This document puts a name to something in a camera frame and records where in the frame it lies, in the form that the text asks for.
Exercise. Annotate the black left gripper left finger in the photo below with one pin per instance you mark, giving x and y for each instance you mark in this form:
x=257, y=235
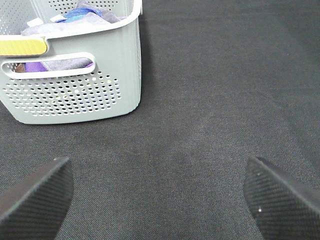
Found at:
x=35, y=208

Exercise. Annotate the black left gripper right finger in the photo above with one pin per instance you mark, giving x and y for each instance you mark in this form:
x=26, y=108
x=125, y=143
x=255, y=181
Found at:
x=282, y=207

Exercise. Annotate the black table mat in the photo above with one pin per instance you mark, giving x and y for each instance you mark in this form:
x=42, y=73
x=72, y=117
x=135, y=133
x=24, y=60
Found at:
x=222, y=80

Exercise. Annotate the grey perforated laundry basket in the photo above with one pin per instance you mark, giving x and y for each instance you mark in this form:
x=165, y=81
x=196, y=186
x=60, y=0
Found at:
x=109, y=88

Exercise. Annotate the purple cloth in basket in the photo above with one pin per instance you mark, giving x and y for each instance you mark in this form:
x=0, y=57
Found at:
x=32, y=67

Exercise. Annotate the grey cloth in basket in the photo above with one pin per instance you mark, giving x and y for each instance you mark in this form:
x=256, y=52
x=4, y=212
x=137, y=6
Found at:
x=85, y=22

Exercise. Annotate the blue cloth in basket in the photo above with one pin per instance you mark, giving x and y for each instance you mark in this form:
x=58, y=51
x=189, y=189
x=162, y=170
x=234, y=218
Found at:
x=74, y=15

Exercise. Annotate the yellow basket handle pad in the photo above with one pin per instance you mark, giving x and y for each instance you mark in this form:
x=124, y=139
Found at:
x=22, y=47

